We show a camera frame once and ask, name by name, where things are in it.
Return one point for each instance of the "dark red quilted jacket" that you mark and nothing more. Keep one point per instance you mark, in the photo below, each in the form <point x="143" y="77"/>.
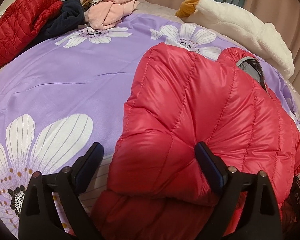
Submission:
<point x="20" y="25"/>

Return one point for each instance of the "beige bed cover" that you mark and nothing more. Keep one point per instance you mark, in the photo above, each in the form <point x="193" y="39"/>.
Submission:
<point x="155" y="10"/>

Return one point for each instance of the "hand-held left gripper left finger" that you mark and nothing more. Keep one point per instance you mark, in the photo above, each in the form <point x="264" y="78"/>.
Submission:
<point x="86" y="168"/>

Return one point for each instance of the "purple floral blanket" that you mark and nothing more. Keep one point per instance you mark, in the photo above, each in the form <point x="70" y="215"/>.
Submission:
<point x="77" y="75"/>

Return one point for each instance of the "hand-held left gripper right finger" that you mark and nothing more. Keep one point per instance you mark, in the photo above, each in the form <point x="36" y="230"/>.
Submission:
<point x="210" y="166"/>

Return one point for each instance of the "white fleece garment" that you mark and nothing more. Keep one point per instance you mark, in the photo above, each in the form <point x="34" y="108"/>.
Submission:
<point x="240" y="22"/>

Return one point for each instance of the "bright red puffer jacket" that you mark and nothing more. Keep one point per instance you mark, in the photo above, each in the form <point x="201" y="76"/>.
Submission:
<point x="190" y="105"/>

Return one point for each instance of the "navy fleece garment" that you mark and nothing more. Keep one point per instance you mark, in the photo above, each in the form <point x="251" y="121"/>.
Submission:
<point x="65" y="15"/>

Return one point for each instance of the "pink garment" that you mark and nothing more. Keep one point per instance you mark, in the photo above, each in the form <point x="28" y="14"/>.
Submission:
<point x="107" y="12"/>

